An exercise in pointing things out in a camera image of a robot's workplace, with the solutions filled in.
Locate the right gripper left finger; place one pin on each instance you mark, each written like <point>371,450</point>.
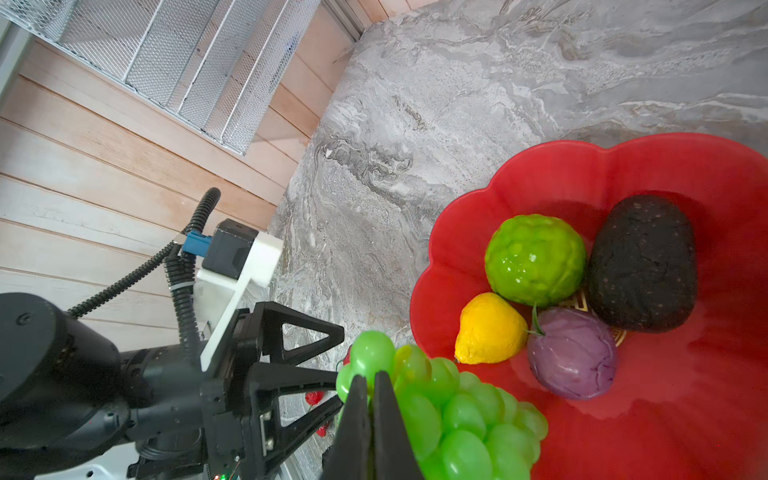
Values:
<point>349,454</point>

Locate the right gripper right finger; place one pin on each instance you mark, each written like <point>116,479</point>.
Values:
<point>391,452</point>

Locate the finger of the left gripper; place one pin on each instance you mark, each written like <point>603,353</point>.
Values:
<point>294,408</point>
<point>287,336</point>

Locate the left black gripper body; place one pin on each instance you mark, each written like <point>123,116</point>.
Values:
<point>240,410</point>

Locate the red cherry pair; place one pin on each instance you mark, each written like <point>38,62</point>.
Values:
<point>314,399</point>

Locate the green grape bunch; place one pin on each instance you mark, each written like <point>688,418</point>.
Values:
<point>458,426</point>

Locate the yellow lemon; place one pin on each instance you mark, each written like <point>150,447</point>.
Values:
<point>491,331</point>

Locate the purple fig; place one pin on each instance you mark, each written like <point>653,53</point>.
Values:
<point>571,353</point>

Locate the green bumpy custard apple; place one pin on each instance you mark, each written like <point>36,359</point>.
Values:
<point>535,260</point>

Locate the dark avocado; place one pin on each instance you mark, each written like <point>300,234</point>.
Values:
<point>642,273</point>

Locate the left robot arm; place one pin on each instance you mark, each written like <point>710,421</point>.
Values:
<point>68,394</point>

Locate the red flower-shaped fruit bowl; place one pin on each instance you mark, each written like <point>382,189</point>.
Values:
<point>690,403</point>

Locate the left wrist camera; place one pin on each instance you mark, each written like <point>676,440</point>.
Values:
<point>227,263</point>

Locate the white wire mesh shelf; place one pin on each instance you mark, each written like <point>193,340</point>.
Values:
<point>215,65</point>

